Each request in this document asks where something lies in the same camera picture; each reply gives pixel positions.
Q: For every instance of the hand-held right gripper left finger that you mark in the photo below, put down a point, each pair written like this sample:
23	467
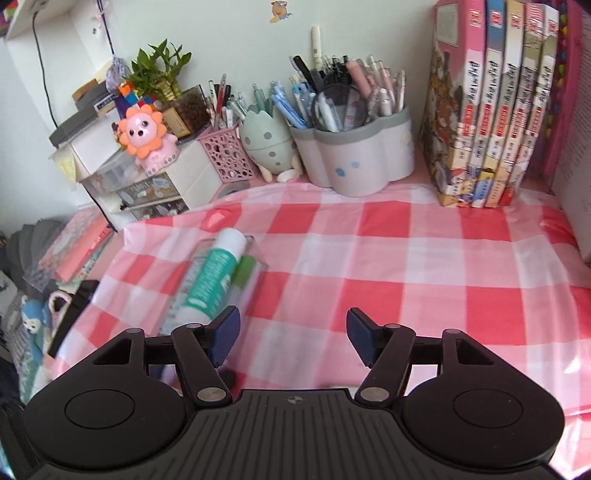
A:
224	334

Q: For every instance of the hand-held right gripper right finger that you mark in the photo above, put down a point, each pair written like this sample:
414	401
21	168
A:
362	334

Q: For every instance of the green white glue stick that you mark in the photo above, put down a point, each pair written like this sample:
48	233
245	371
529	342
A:
212	272

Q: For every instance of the green cap highlighter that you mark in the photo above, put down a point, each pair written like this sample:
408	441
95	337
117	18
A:
244	272

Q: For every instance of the clear plastic pen box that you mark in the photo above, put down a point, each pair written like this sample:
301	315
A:
261	268

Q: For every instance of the red white checkered tablecloth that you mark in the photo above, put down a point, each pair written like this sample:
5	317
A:
392	258

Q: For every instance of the white mini drawer unit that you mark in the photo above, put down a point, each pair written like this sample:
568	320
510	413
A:
184	180

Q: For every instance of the pink storage box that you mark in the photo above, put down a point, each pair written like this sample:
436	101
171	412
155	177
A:
78	249

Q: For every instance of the pink mesh pen holder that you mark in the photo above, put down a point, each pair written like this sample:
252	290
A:
226	157

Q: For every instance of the grey white cloud pen holder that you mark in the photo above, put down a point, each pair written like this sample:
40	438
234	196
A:
360	157

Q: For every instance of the green egg-shaped pen holder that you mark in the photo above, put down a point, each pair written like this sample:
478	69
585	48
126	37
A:
268	147

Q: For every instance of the cartoon printed cloth bag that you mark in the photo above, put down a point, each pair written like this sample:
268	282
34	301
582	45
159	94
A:
30	323

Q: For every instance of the clear plastic storage box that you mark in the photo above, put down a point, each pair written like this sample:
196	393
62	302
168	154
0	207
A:
111	173

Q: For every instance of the dark grey ribbed object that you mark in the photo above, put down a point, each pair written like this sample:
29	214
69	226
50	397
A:
27	244

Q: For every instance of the orange pink lion toy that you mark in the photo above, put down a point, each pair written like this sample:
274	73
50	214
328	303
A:
143	129

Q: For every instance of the black magnifying glass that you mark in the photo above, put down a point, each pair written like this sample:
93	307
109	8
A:
341	108

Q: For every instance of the glass plant vase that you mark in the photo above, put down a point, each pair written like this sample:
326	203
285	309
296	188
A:
189	108

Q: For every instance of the white cardboard box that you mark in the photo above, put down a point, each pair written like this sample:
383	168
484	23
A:
92	143

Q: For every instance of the bunch of red black pens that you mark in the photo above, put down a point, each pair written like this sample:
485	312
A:
221	101

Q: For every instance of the bunch of teal pens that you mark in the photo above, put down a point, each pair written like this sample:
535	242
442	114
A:
257	99

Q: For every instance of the bunch of pastel pens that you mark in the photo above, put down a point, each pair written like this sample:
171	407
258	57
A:
383	92

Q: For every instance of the row of papers and books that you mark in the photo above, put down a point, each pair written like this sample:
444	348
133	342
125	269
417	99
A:
575	207

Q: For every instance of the black flat box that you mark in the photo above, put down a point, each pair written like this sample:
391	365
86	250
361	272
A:
69	129

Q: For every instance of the colourful puzzle cube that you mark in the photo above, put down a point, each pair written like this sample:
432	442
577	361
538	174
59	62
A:
129	92

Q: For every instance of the dark grey labelled box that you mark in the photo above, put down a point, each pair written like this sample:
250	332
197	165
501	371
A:
99	104

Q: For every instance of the blue spine comic book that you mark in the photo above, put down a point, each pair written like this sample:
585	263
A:
491	92

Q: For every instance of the lucky bamboo plant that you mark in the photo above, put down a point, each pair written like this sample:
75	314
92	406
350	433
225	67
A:
159	64

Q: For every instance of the small brown box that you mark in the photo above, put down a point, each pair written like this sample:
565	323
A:
87	87

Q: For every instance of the purple organza pouch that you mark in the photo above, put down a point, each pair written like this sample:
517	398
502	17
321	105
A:
115	70

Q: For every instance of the red spine comic book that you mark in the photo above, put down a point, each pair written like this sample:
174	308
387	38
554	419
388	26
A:
528	92

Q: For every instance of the pink abacus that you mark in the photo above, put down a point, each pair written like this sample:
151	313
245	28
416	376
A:
565	92

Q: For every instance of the brown cartoon wall sticker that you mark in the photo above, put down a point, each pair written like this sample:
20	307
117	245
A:
280	10

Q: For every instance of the white wall shelf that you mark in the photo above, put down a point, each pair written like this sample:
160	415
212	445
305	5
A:
27	16

